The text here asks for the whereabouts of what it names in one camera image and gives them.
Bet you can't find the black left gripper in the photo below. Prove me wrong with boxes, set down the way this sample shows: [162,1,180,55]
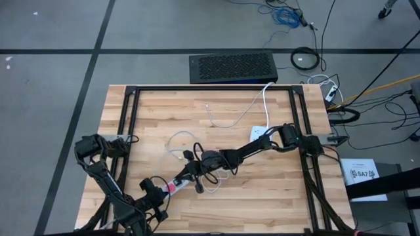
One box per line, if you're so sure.
[131,185,173,224]

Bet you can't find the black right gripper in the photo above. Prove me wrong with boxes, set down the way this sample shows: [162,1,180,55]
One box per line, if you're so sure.
[177,159,211,194]

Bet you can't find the white USB charging hub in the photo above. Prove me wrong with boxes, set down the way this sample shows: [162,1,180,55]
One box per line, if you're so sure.
[250,125,274,143]

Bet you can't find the black computer case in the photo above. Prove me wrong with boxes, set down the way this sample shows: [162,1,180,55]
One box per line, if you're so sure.
[188,50,279,85]

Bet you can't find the white floor power strip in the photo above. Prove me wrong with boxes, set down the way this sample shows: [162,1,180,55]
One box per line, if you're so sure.
[324,84,339,103]

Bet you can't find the white booklet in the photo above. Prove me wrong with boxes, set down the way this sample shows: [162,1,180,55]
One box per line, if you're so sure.
[340,158,389,203]

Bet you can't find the black power adapter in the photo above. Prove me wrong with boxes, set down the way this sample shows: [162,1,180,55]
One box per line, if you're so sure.
[295,8,318,32]

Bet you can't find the black beam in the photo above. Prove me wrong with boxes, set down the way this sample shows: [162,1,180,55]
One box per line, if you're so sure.
[346,167,420,201]

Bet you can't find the chair leg caster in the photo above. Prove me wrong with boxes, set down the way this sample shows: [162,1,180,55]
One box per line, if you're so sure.
[377,0,398,20]

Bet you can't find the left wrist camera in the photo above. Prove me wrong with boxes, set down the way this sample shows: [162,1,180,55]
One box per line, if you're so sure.
[139,176,159,197]

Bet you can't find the grey power strip cord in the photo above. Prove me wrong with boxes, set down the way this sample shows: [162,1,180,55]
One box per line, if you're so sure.
[97,218,116,230]

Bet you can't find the black aluminium table frame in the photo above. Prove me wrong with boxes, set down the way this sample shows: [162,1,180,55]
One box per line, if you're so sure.
[78,85,354,236]

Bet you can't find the thick white hub cord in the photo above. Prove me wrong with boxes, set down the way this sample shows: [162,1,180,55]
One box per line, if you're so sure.
[261,82,275,128]

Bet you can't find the coiled black cable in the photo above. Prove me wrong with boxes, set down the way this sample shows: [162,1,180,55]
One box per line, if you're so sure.
[289,46,321,71]

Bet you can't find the white floor cable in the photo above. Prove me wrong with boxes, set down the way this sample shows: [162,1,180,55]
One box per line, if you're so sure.
[306,73,344,103]

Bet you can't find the thick black floor cable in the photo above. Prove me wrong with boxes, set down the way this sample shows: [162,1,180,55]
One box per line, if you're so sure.
[327,106,361,126]

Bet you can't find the blue floor cable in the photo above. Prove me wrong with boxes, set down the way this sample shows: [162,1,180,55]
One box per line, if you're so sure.
[226,0,301,29]

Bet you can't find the thin black floor cable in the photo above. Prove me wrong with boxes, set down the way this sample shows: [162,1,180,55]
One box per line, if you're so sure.
[320,0,337,72]

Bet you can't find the yellow floor cable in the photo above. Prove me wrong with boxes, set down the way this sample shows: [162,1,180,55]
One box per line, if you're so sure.
[327,73,420,111]

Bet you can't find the tangled black floor cable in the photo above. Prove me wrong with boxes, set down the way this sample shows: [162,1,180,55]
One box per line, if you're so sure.
[347,90,420,151]

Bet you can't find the black diagonal cable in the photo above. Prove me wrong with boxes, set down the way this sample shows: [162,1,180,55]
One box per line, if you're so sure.
[346,29,420,108]

